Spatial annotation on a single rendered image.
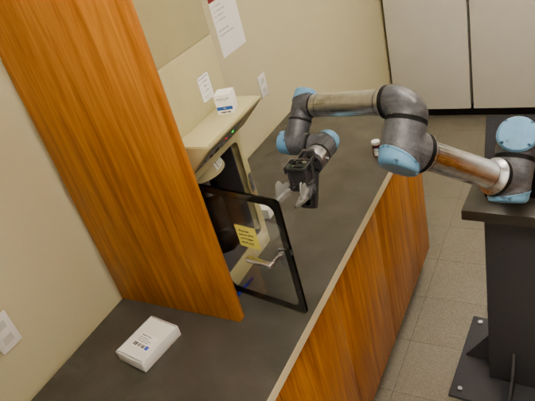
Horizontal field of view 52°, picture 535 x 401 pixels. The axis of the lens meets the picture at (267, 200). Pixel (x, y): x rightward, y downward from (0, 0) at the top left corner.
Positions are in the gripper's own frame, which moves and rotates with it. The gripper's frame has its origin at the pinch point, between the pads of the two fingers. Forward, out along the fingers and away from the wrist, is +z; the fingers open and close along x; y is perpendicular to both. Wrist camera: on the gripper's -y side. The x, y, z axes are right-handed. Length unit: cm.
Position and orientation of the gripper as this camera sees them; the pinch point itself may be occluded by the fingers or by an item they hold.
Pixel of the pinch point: (287, 206)
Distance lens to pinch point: 154.6
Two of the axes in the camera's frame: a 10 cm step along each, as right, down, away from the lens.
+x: 8.7, 0.7, -4.9
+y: -2.3, -8.2, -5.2
